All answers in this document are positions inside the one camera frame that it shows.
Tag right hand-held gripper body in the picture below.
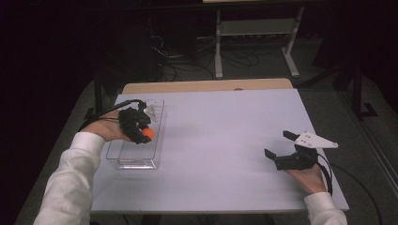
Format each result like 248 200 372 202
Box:
274 131 340 172

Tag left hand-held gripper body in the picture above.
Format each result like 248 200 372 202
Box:
117 100 160 144

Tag orange ball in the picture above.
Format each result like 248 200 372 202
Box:
142 127 155 141

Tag clear plastic tray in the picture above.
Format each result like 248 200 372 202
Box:
105 98 167 171

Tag person's right hand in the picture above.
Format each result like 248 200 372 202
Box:
285 164 329 195

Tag person's left hand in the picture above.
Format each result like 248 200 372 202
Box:
82 117 133 143

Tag black metal stand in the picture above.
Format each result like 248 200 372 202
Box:
350 62 378 120
84 70 105 124

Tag wooden table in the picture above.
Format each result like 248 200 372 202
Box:
121 78 294 95

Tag left hand-held gripper black cable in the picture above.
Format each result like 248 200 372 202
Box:
78 98 147 131

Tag hand-held gripper black cable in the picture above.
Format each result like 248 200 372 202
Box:
316 152 384 225
78 98 147 131

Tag right hand-held gripper black cable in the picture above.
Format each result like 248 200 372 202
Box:
316 152 384 225

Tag tangle of black floor cables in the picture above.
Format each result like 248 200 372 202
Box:
149 33 261 83

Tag white metal desk frame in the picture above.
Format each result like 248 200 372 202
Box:
202 0 314 79

